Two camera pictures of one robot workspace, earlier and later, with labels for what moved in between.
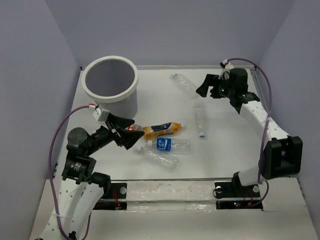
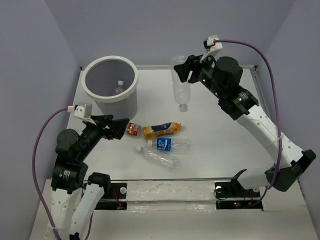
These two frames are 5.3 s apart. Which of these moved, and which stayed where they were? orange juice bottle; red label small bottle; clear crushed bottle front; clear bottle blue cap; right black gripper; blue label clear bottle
Moved: right black gripper; clear bottle blue cap
Stayed: orange juice bottle; clear crushed bottle front; red label small bottle; blue label clear bottle
